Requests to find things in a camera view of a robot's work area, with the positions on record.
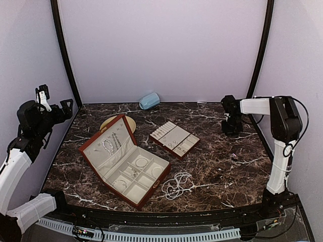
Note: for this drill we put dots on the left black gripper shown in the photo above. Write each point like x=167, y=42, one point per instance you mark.
x=67, y=112

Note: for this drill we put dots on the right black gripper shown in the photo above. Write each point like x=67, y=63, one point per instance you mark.
x=226, y=130

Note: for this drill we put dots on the small red jewelry tray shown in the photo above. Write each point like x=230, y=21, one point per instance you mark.
x=174, y=139

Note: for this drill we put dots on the white bangle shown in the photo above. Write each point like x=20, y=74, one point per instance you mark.
x=156, y=171

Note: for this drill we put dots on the large red jewelry box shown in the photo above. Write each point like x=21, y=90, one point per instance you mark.
x=121, y=165

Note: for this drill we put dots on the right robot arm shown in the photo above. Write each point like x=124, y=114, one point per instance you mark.
x=286, y=126

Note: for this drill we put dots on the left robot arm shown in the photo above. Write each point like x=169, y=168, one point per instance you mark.
x=15, y=222

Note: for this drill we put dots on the light blue faceted cup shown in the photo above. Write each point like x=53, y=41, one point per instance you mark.
x=149, y=101

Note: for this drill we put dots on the beige plate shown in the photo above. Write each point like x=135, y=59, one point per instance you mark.
x=131, y=122

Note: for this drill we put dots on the white cable duct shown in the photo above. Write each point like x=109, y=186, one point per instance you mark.
x=126, y=233

